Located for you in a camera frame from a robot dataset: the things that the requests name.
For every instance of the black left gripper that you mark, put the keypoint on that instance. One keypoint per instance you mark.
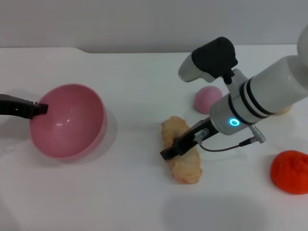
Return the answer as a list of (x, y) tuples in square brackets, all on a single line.
[(16, 107)]

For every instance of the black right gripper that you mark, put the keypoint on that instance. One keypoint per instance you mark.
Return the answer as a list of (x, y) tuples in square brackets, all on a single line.
[(192, 139)]

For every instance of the long orange striped bread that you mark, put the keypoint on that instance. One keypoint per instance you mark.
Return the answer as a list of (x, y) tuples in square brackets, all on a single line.
[(187, 168)]

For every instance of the pink plastic bowl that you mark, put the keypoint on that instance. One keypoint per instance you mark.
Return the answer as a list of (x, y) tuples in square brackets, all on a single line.
[(69, 125)]

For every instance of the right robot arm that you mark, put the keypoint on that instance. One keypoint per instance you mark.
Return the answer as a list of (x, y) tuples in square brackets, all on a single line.
[(264, 91)]

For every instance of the round pink bun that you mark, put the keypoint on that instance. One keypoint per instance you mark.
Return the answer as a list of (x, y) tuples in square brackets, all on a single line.
[(204, 98)]

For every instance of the red-orange lumpy fruit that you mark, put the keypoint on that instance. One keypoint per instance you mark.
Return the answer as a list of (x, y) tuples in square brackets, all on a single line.
[(290, 172)]

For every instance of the beige knotted bun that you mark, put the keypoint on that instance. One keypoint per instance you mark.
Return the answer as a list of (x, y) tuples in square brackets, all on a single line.
[(286, 109)]

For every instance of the right wrist camera housing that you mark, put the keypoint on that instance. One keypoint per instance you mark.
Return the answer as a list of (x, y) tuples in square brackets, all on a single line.
[(211, 60)]

